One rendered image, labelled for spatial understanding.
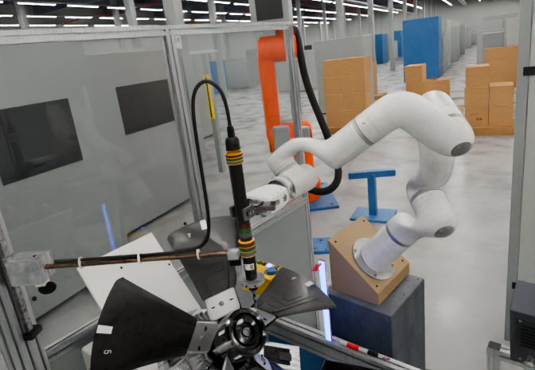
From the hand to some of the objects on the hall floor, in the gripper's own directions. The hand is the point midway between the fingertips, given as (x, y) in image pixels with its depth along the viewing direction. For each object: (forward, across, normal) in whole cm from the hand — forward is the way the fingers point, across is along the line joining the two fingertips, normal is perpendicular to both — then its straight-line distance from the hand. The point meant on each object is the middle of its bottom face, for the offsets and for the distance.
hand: (242, 211), depth 106 cm
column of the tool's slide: (+41, -59, +151) cm, 167 cm away
